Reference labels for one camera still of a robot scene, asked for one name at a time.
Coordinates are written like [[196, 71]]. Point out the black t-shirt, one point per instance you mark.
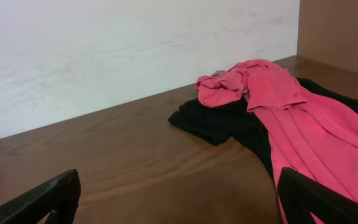
[[216, 125]]

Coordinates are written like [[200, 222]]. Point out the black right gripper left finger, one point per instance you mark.
[[56, 200]]

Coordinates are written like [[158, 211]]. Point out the red t-shirt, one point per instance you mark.
[[314, 135]]

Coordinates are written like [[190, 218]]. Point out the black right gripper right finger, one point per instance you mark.
[[303, 200]]

